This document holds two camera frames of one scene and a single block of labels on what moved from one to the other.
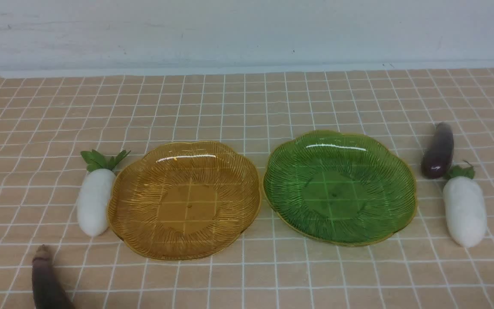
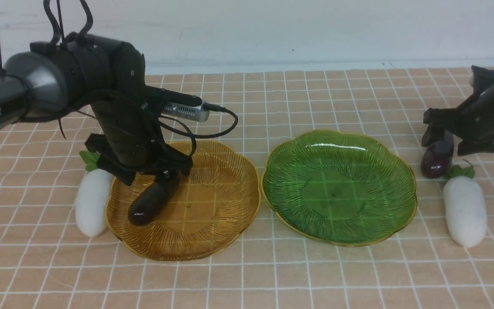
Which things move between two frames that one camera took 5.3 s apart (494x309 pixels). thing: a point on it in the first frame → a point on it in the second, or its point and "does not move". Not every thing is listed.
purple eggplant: (437, 159) does not move
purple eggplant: (48, 292) → (151, 199)
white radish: (95, 191) does not move
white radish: (465, 205) does not move
